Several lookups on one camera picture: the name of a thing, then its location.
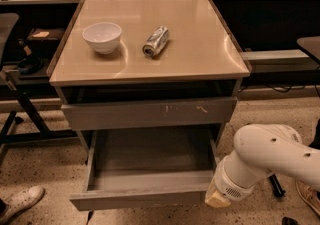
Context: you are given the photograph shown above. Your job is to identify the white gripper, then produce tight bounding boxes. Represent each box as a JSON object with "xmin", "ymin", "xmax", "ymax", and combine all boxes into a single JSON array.
[{"xmin": 205, "ymin": 156, "xmax": 254, "ymax": 208}]

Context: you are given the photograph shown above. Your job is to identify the grey drawer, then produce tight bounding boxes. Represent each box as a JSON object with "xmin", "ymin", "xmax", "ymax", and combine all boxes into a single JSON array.
[
  {"xmin": 62, "ymin": 97, "xmax": 237, "ymax": 131},
  {"xmin": 70, "ymin": 126, "xmax": 218, "ymax": 211}
]

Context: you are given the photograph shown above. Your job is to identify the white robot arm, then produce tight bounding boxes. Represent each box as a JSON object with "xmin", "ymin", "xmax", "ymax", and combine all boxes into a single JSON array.
[{"xmin": 205, "ymin": 124, "xmax": 320, "ymax": 208}]

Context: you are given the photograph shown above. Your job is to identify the grey top drawer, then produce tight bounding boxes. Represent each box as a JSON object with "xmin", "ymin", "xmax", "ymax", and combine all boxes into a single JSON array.
[{"xmin": 62, "ymin": 97, "xmax": 237, "ymax": 131}]

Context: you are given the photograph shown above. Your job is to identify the grey drawer cabinet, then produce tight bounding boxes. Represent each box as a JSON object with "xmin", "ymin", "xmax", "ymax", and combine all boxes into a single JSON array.
[{"xmin": 50, "ymin": 0, "xmax": 250, "ymax": 146}]

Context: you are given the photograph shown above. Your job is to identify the black floor stand bar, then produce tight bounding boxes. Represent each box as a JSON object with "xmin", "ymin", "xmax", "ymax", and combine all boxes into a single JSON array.
[{"xmin": 269, "ymin": 175, "xmax": 285, "ymax": 198}]

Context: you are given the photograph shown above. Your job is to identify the brown shoe right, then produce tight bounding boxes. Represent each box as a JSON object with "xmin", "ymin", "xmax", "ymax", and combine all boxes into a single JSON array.
[{"xmin": 296, "ymin": 181, "xmax": 320, "ymax": 217}]

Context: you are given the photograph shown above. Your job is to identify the silver soda can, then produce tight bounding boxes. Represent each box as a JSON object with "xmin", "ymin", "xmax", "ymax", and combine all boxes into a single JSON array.
[{"xmin": 142, "ymin": 26, "xmax": 169, "ymax": 58}]

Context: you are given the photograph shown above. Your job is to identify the dark table right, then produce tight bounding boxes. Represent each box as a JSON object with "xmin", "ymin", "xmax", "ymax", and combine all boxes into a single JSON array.
[{"xmin": 297, "ymin": 36, "xmax": 320, "ymax": 64}]

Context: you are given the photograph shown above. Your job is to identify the white ceramic bowl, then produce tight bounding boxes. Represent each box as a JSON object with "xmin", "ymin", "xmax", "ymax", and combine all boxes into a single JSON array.
[{"xmin": 82, "ymin": 22, "xmax": 122, "ymax": 54}]

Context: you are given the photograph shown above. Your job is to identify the white sneaker left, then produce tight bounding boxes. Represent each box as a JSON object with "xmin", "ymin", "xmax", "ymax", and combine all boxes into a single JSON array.
[{"xmin": 0, "ymin": 186, "xmax": 45, "ymax": 225}]

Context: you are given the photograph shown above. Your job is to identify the black round object shelf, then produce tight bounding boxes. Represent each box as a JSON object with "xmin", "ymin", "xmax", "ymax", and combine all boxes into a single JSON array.
[{"xmin": 17, "ymin": 57, "xmax": 43, "ymax": 75}]

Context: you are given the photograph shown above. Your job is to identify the dark box on shelf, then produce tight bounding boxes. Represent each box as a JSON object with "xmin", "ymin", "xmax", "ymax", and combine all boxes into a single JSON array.
[{"xmin": 27, "ymin": 28, "xmax": 64, "ymax": 41}]

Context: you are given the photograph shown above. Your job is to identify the black frame stand left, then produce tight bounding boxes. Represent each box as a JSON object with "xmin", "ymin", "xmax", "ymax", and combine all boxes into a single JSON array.
[{"xmin": 0, "ymin": 68, "xmax": 79, "ymax": 163}]

